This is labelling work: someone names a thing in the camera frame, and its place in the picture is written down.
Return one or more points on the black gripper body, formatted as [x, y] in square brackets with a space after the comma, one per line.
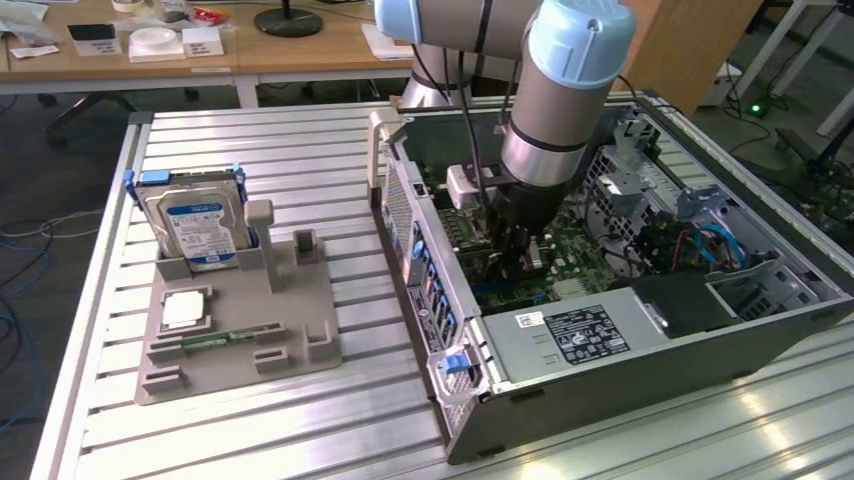
[527, 210]

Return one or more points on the graphics card with metal bracket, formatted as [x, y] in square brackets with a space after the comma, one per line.
[541, 257]

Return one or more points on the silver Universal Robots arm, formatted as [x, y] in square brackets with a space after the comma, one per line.
[567, 100]

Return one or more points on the green motherboard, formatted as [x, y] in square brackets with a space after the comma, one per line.
[581, 250]

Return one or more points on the perforated metal disk bay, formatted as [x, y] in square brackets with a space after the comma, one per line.
[621, 195]

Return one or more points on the grey power supply unit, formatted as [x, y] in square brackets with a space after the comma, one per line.
[521, 350]

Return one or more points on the blue case latch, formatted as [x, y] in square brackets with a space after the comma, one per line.
[454, 362]

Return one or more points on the stack of white papers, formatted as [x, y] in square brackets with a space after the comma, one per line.
[383, 50]

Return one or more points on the device with green light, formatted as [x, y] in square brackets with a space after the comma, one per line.
[755, 107]

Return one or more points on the wooden cabinet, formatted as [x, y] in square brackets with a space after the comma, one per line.
[687, 50]

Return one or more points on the open dark grey PC case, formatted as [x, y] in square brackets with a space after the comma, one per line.
[601, 415]

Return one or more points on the black floor stand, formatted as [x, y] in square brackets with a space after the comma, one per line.
[797, 142]

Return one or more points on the wooden office desk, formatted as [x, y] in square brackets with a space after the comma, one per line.
[100, 67]
[300, 52]

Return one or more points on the hard disk in blue caddy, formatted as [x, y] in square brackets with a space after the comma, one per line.
[194, 230]

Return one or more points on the black round lamp base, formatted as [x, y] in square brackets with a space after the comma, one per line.
[287, 22]

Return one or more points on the green RAM stick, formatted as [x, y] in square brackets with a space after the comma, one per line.
[214, 340]

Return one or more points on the grey plastic parts rack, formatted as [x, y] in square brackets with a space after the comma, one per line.
[234, 370]

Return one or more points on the silver CPU chip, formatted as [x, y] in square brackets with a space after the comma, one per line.
[183, 310]

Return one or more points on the plain white box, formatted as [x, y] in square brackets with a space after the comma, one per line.
[202, 42]

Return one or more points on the red packet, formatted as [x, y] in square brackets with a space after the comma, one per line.
[207, 15]

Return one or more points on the white tape roll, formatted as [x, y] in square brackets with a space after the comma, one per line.
[126, 5]

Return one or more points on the white box with black top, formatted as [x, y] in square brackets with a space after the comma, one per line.
[95, 40]

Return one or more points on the white paper card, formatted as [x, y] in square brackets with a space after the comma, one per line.
[34, 51]

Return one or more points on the clear plastic bag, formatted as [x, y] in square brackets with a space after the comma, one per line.
[23, 20]

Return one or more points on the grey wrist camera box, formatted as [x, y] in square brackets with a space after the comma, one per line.
[463, 187]

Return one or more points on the white table frame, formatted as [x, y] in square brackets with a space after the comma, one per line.
[804, 52]

